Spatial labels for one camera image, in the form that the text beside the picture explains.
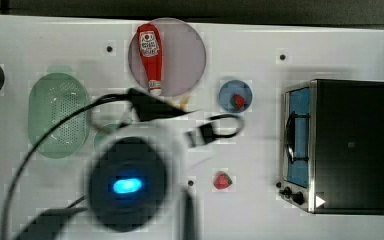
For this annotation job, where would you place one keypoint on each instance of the blue bowl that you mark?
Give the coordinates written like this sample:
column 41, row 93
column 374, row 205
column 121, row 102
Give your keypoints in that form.
column 230, row 88

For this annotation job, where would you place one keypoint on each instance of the red strawberry toy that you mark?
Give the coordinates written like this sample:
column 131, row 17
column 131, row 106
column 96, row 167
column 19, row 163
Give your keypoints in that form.
column 222, row 181

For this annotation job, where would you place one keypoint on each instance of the strawberry toy in bowl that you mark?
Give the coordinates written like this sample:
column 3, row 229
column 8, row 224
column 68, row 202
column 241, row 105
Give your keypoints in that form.
column 237, row 101

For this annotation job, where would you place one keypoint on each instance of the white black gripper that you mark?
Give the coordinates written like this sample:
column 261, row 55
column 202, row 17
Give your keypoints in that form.
column 150, row 108

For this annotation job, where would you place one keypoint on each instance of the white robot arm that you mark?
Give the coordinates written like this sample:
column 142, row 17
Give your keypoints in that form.
column 138, row 169

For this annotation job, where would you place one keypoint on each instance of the green perforated colander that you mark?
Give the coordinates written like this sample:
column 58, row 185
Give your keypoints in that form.
column 52, row 98

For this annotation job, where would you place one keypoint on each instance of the red ketchup bottle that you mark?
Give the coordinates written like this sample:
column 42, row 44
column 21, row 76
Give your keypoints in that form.
column 151, row 53

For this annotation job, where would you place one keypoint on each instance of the black toaster oven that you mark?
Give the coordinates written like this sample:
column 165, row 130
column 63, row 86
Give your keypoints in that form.
column 333, row 147

